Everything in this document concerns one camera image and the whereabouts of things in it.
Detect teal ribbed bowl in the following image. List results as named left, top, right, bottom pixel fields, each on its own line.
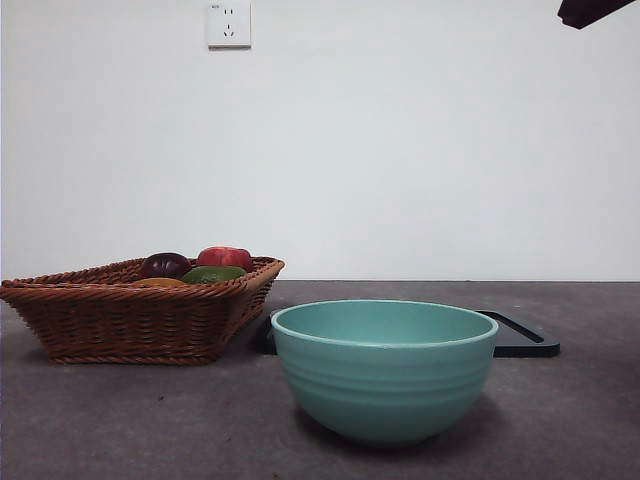
left=270, top=298, right=500, bottom=448

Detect orange yellow fruit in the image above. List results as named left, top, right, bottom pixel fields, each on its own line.
left=130, top=277, right=189, bottom=288

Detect black rectangular tray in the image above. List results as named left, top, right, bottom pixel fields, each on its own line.
left=257, top=309, right=561, bottom=358

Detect red apple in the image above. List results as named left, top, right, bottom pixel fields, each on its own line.
left=197, top=245, right=255, bottom=272

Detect green fruit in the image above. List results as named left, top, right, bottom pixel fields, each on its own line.
left=180, top=265, right=250, bottom=286

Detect dark purple fruit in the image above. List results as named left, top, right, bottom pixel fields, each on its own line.
left=139, top=252, right=194, bottom=280

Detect brown wicker basket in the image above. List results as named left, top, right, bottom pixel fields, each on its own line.
left=0, top=256, right=286, bottom=365

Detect white wall socket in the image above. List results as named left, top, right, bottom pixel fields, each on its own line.
left=208, top=3, right=253, bottom=50

